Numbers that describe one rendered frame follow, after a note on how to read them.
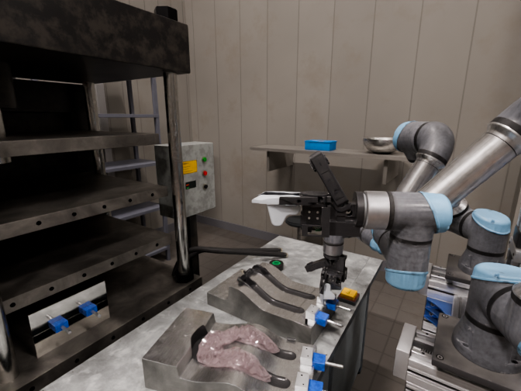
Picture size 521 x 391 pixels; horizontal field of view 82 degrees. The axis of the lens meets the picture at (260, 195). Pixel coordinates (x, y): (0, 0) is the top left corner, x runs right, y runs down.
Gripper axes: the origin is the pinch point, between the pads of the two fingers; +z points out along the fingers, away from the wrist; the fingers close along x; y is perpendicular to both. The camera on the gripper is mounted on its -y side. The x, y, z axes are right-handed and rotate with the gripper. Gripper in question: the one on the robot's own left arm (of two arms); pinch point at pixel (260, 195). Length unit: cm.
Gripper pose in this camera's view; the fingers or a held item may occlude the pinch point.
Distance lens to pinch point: 61.2
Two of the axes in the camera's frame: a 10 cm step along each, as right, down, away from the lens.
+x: 1.5, -1.1, 9.8
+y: -0.2, 9.9, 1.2
